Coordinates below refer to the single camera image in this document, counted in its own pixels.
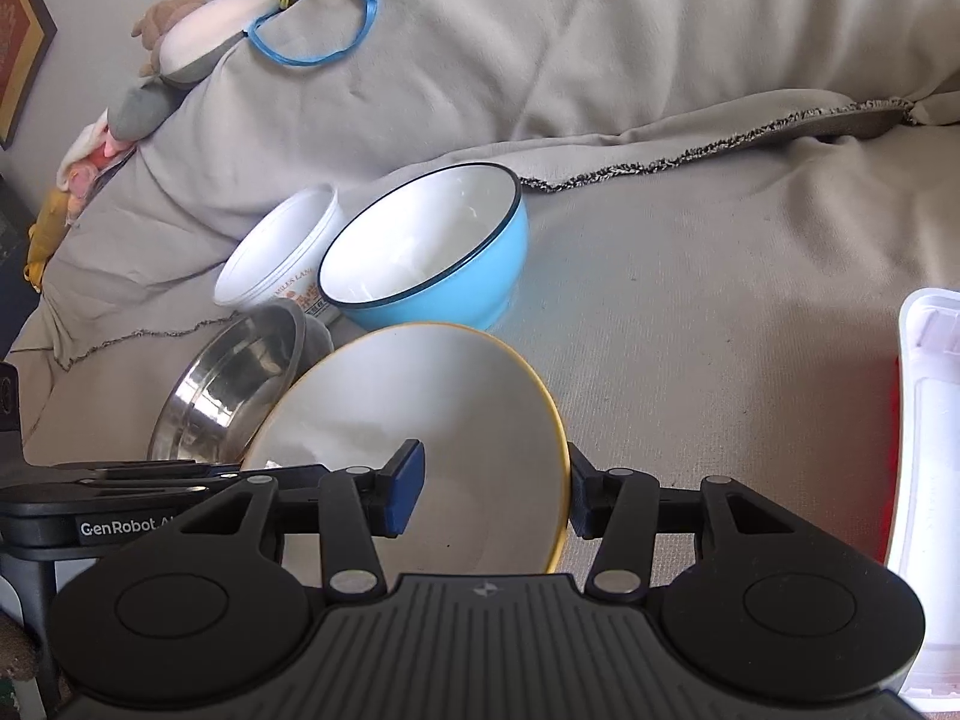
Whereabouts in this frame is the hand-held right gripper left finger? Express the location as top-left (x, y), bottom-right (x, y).
top-left (177, 439), bottom-right (427, 605)

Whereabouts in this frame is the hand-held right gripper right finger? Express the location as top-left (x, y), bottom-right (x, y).
top-left (568, 441), bottom-right (790, 605)

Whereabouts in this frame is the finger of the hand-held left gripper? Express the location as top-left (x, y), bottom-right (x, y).
top-left (58, 459), bottom-right (242, 484)

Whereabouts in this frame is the yellow-rimmed white bowl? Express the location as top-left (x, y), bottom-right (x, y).
top-left (241, 322), bottom-right (571, 575)

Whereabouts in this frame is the stainless steel bowl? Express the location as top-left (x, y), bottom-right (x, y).
top-left (147, 298), bottom-right (334, 466)

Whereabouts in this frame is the blue enamel bowl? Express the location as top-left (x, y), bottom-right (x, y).
top-left (318, 163), bottom-right (529, 334)

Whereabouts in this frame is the white printed plastic tub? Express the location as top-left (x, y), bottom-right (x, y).
top-left (214, 184), bottom-right (353, 323)

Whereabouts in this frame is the white and red tray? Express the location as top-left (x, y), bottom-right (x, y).
top-left (877, 286), bottom-right (960, 712)

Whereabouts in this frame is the beige seat cover blanket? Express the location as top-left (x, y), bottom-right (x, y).
top-left (0, 75), bottom-right (960, 586)

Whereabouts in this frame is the yellow plush toy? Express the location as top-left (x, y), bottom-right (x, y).
top-left (22, 186), bottom-right (79, 293)

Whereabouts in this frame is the pink and white plush toy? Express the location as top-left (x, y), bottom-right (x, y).
top-left (58, 109), bottom-right (137, 220)

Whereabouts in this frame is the grey and white plush toy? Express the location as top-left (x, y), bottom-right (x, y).
top-left (109, 0), bottom-right (280, 145)

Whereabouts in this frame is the beige blanket with stitched edge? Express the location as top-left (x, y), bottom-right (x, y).
top-left (30, 0), bottom-right (960, 331)

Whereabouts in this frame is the large wooden picture frame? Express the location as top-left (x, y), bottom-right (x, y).
top-left (0, 0), bottom-right (59, 151)

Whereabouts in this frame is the blue strap loop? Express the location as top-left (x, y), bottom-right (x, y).
top-left (246, 0), bottom-right (379, 65)

